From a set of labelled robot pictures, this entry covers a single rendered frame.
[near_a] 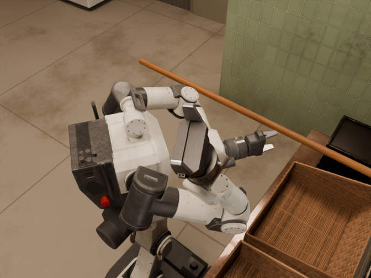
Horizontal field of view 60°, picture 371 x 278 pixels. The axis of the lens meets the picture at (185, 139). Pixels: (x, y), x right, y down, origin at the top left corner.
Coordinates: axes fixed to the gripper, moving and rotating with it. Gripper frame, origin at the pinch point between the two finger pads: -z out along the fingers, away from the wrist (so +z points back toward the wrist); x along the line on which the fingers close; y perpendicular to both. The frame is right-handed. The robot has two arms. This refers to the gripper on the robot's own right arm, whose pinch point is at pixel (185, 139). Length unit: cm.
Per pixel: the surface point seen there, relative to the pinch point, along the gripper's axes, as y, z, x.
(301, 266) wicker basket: 33, 102, -15
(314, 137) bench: 42, 158, 68
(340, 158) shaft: 40, 72, 25
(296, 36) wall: 24, 153, 145
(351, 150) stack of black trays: 56, 122, 47
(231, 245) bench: 1, 120, -12
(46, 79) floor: -228, 208, 125
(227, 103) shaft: -6, 75, 46
